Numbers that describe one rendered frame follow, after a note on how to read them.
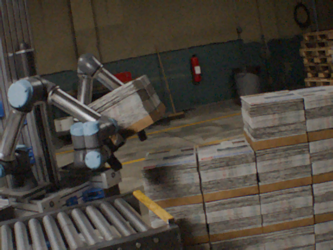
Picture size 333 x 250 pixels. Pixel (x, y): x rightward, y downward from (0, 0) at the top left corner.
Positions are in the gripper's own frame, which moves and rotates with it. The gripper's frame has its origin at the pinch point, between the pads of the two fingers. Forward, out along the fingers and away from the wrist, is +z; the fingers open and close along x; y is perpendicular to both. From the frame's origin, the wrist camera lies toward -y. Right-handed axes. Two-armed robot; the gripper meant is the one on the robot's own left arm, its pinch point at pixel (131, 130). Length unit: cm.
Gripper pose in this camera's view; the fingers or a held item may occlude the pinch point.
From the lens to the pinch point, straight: 264.3
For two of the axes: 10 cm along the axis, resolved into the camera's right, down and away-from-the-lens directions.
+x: 8.5, -4.8, -2.0
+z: -1.3, 1.8, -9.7
